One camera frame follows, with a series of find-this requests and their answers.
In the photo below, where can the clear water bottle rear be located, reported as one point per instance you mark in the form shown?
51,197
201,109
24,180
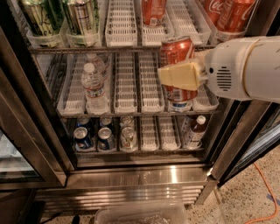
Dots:
98,63

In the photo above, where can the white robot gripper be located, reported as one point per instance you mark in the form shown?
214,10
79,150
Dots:
226,68

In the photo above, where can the clear water bottle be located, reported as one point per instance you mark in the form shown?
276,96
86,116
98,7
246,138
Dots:
98,63
94,90

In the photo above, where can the white plastic tray middle shelf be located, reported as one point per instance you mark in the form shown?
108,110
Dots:
125,83

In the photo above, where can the white plastic tray top middle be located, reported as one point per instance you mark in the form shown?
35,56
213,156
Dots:
121,26

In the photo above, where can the blue pepsi can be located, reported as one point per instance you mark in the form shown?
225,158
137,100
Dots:
106,140
82,139

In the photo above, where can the blue pepsi can left front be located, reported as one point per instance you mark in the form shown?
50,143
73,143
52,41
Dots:
82,139

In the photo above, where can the blue silver can front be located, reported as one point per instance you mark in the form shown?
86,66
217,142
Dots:
181,106

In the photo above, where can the green tall can right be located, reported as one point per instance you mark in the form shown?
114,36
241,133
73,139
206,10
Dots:
82,17

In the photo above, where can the stainless steel fridge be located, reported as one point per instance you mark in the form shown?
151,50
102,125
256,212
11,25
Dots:
42,101

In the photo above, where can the silver soda can front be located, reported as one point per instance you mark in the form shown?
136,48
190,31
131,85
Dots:
128,139

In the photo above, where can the red coke can behind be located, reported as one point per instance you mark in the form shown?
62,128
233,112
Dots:
153,12

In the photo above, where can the brown tea bottle white cap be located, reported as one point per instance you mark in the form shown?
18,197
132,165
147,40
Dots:
196,132

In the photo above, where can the fridge door right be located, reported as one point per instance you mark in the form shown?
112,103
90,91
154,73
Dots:
246,134

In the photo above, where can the blue pepsi can middle front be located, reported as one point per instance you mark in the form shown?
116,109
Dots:
106,140

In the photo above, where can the red coke can right front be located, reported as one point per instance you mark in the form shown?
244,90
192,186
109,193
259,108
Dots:
234,15

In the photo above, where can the red coke can right rear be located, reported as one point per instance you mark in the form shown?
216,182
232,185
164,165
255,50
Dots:
213,9

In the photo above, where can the green tall can left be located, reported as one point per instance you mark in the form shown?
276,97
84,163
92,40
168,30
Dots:
45,18

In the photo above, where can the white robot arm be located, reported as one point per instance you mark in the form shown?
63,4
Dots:
262,71

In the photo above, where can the green tall can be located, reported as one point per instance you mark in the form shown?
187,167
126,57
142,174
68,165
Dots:
82,17
45,18

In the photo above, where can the clear water bottle front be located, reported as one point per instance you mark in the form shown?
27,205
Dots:
94,90

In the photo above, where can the red coke can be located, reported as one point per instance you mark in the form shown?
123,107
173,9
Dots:
153,12
173,51
234,15
213,9

